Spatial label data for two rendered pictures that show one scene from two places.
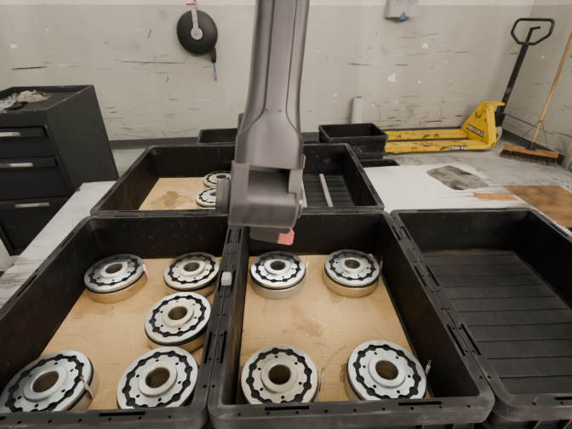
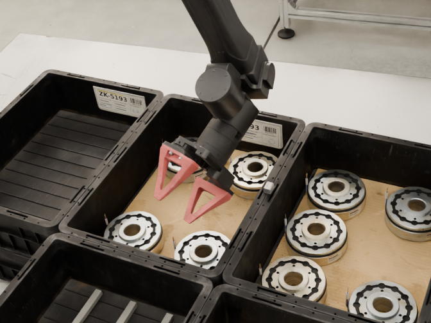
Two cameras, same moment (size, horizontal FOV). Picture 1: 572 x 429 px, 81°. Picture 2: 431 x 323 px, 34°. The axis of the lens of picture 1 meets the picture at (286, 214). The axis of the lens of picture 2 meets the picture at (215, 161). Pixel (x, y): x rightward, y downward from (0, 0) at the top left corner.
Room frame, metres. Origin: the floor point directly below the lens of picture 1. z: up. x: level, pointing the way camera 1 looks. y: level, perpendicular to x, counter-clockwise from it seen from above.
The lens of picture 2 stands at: (1.12, 0.47, 1.75)
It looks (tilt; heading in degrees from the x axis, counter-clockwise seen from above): 41 degrees down; 212
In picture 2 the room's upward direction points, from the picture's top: 8 degrees counter-clockwise
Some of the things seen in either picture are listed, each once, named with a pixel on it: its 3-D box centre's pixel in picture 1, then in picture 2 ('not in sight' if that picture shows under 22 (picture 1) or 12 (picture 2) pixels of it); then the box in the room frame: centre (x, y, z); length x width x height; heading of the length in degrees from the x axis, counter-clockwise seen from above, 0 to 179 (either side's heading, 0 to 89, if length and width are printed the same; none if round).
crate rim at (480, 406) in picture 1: (327, 283); (189, 176); (0.38, -0.06, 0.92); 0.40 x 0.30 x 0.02; 2
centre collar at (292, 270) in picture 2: (191, 267); (293, 279); (0.48, 0.18, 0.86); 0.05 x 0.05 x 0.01
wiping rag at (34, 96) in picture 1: (29, 95); not in sight; (1.89, 1.38, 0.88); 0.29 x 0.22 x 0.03; 7
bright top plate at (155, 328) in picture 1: (178, 316); (315, 231); (0.37, 0.17, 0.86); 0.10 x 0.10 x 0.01
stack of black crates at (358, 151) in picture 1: (348, 162); not in sight; (2.21, -0.44, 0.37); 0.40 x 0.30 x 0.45; 98
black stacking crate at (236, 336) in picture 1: (324, 307); (193, 197); (0.38, -0.06, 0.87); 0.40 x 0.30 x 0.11; 2
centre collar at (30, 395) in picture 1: (46, 382); (416, 206); (0.26, 0.31, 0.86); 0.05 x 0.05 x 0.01
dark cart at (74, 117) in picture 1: (57, 177); not in sight; (1.78, 1.32, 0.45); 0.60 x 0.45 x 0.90; 7
